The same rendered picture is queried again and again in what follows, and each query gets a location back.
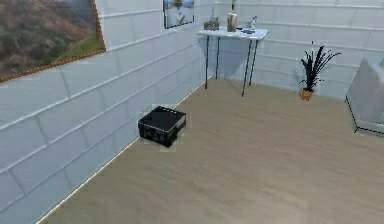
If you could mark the black framed pale picture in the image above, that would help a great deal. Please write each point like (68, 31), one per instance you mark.
(179, 13)

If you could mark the dark house plant orange pot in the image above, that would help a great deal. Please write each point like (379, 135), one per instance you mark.
(312, 71)

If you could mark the white table with black legs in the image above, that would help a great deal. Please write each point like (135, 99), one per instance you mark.
(233, 34)

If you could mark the brown framed landscape picture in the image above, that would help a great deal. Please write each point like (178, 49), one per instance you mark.
(43, 33)

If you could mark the tan vase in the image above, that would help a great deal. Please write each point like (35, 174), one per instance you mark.
(231, 21)

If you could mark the dark flat object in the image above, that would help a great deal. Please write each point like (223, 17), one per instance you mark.
(248, 31)

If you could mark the small white blue figurine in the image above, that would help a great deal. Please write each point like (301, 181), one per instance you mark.
(253, 22)

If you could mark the small green plant box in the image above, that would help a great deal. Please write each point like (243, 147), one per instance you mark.
(211, 24)

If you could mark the black crate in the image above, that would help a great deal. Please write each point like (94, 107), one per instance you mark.
(162, 125)

